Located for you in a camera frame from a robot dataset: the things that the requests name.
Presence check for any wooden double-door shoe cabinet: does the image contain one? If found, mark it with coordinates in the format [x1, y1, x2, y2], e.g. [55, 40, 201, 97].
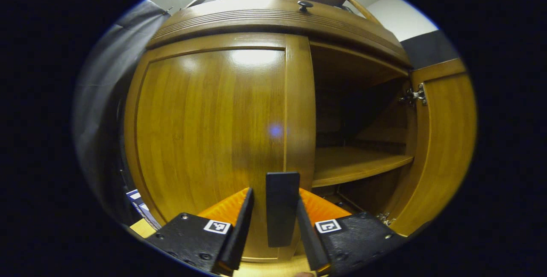
[124, 0, 428, 265]

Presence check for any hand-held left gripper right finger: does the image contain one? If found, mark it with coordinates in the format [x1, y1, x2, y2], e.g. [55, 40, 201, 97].
[296, 187, 407, 277]

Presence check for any wooden drawer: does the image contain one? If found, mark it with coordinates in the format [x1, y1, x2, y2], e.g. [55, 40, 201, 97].
[171, 0, 376, 23]

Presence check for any wooden shoe cabinet door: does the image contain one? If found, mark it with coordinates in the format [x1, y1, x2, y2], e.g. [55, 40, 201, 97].
[124, 32, 317, 262]
[385, 58, 478, 237]

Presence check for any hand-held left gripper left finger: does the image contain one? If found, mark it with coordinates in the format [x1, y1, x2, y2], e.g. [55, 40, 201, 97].
[145, 187, 255, 277]

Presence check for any inner wooden shelf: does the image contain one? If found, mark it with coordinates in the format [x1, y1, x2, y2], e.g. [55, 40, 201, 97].
[312, 146, 414, 188]

